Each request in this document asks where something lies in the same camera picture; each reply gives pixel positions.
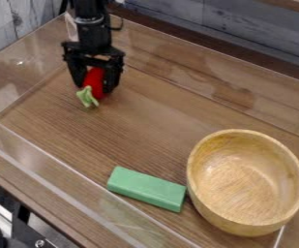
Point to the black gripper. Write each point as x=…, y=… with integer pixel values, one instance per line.
x=105, y=57

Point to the red plush strawberry toy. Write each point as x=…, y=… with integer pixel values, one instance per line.
x=91, y=92

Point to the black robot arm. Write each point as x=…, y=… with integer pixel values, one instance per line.
x=92, y=24

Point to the clear acrylic tray walls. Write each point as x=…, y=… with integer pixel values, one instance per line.
x=181, y=91

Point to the green rectangular block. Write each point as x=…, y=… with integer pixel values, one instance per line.
x=147, y=189

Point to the wooden bowl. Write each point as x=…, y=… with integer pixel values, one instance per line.
x=243, y=182

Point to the black device with knob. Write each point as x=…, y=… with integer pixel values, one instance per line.
x=24, y=237

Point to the clear acrylic corner bracket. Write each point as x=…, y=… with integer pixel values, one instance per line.
x=71, y=27

